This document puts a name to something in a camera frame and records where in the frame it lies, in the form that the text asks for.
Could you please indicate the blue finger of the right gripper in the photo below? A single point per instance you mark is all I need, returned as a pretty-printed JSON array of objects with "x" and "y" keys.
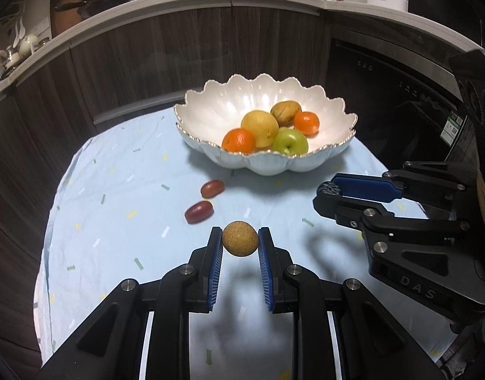
[{"x": 367, "y": 187}]

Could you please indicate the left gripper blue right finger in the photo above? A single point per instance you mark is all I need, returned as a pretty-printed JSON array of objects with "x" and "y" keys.
[{"x": 291, "y": 288}]

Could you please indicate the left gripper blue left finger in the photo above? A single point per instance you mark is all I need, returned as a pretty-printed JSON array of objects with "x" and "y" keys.
[{"x": 190, "y": 288}]

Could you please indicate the brown longan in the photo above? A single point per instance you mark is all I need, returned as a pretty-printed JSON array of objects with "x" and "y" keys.
[{"x": 240, "y": 239}]

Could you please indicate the orange mandarin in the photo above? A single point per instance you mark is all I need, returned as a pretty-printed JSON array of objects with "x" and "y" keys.
[
  {"x": 307, "y": 122},
  {"x": 239, "y": 140}
]

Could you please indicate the green apple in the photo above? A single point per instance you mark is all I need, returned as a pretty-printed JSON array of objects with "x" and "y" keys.
[{"x": 290, "y": 142}]

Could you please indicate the large yellow citrus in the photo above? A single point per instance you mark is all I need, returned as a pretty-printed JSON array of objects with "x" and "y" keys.
[{"x": 263, "y": 125}]

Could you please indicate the dark blueberry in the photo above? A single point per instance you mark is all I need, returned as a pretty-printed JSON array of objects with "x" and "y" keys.
[{"x": 328, "y": 188}]

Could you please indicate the built-in black dishwasher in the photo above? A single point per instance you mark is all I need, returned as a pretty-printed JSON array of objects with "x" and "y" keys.
[{"x": 401, "y": 113}]

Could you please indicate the light blue patterned tablecloth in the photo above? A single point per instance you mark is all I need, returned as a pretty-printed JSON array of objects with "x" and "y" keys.
[{"x": 119, "y": 210}]

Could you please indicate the white scalloped ceramic bowl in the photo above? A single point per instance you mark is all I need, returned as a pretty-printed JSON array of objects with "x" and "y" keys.
[{"x": 206, "y": 116}]

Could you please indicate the black microwave oven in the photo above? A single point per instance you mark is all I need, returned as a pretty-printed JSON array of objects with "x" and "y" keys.
[{"x": 454, "y": 14}]

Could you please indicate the white teapot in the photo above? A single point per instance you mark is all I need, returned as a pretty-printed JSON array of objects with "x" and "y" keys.
[{"x": 27, "y": 45}]

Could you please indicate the black wok pan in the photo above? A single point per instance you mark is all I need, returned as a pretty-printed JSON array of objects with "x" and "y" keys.
[{"x": 88, "y": 8}]

